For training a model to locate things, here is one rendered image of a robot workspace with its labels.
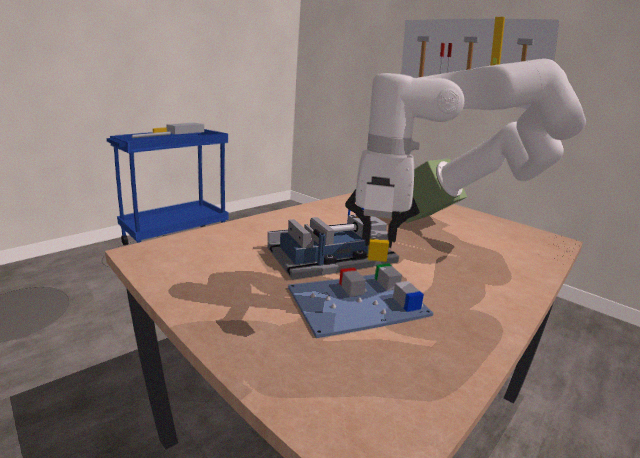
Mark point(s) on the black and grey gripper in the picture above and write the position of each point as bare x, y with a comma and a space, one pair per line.
400, 170

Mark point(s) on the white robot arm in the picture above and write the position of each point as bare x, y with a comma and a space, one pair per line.
397, 99

